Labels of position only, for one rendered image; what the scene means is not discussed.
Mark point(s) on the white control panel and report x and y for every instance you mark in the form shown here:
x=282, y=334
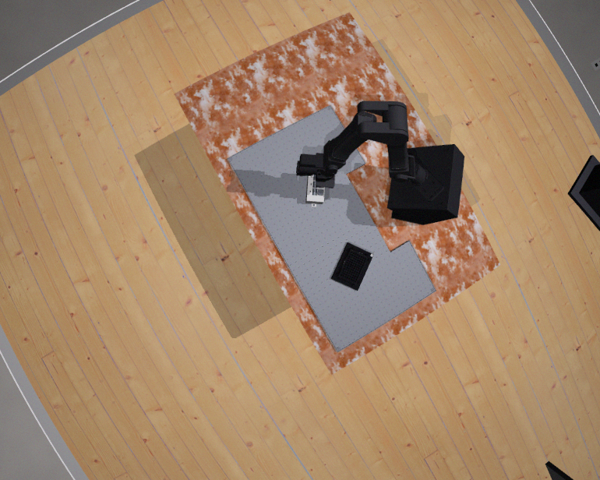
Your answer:
x=312, y=192

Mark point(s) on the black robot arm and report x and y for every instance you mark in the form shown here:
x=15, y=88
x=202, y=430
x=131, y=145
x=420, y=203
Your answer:
x=392, y=131

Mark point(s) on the black rectangular frame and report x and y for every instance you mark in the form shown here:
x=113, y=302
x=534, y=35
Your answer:
x=341, y=260

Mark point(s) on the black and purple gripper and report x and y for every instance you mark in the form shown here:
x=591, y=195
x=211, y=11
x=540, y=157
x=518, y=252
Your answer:
x=329, y=183

